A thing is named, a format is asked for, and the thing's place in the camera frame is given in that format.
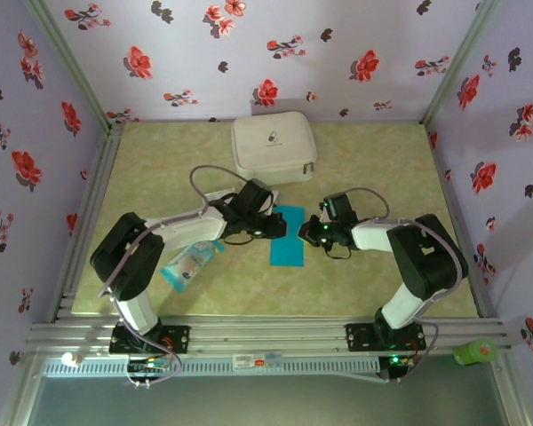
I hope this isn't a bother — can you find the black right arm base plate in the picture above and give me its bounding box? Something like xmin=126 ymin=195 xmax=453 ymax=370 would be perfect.
xmin=345 ymin=322 xmax=427 ymax=354

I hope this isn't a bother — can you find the white label sticker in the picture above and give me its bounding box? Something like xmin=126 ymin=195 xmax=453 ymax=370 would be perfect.
xmin=233 ymin=353 xmax=283 ymax=369

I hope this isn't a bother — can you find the aluminium frame post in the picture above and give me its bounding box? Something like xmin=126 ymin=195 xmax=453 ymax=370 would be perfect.
xmin=21 ymin=0 xmax=125 ymax=130
xmin=419 ymin=0 xmax=503 ymax=125

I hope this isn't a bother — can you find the aluminium side rail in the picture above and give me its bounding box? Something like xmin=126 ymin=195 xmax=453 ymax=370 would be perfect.
xmin=48 ymin=123 xmax=125 ymax=321
xmin=424 ymin=123 xmax=501 ymax=319

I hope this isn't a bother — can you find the grey left arm cable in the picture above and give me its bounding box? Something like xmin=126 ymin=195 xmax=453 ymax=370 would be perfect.
xmin=97 ymin=165 xmax=250 ymax=390

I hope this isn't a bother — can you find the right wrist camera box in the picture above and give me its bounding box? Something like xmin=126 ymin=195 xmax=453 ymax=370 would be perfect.
xmin=322 ymin=193 xmax=353 ymax=223

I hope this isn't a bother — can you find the green bottle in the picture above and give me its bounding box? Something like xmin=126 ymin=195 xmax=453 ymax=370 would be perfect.
xmin=453 ymin=337 xmax=499 ymax=367

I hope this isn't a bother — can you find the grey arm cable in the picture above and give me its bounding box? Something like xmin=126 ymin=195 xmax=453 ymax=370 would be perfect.
xmin=344 ymin=186 xmax=468 ymax=385
xmin=97 ymin=165 xmax=250 ymax=390

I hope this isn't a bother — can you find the grey right arm cable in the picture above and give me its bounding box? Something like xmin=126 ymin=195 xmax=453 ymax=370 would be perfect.
xmin=344 ymin=186 xmax=468 ymax=385

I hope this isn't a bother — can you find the grey slotted cable duct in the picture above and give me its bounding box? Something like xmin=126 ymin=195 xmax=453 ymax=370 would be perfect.
xmin=42 ymin=357 xmax=381 ymax=378

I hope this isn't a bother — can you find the clear plastic packet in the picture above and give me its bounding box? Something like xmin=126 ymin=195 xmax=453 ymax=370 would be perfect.
xmin=203 ymin=188 xmax=243 ymax=209

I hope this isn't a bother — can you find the aluminium frame rail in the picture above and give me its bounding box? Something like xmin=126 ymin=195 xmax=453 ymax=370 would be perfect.
xmin=25 ymin=317 xmax=529 ymax=356

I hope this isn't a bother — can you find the blue snack packet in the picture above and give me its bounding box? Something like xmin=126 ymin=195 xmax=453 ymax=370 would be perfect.
xmin=160 ymin=241 xmax=226 ymax=293

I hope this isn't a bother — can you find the blue paper sheet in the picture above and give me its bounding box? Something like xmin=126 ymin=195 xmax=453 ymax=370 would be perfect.
xmin=268 ymin=204 xmax=306 ymax=269

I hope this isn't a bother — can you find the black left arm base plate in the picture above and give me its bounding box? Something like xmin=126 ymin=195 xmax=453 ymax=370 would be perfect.
xmin=109 ymin=325 xmax=191 ymax=355

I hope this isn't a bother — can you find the white zippered pouch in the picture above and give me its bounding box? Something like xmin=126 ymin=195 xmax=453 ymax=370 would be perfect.
xmin=230 ymin=110 xmax=319 ymax=190

